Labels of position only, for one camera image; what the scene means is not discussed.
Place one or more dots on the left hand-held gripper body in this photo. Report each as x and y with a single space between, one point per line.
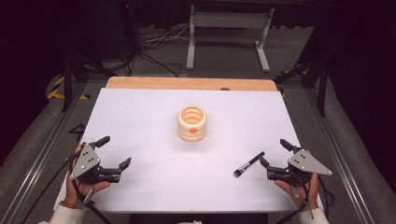
85 160

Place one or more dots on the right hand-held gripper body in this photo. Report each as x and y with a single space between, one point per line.
303 163

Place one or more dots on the black makeup brush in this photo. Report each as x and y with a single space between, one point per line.
249 164

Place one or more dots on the cream ribbed holder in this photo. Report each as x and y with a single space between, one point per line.
192 129

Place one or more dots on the person's left hand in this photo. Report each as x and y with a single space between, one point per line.
81 190

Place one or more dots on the person's right hand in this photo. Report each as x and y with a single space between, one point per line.
306 194

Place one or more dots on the white table mat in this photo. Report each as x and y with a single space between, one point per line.
174 174

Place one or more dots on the black angled stand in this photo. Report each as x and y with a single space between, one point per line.
322 90

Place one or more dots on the black tripod stand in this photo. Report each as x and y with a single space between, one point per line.
67 84

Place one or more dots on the yellow black hazard tape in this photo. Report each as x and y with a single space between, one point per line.
54 91

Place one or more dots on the person's white garment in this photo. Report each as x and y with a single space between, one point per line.
190 222

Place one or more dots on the black box with red light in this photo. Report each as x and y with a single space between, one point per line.
128 28

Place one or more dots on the white metal stand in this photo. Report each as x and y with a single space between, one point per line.
229 20

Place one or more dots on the aluminium rail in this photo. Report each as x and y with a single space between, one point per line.
43 155
338 155

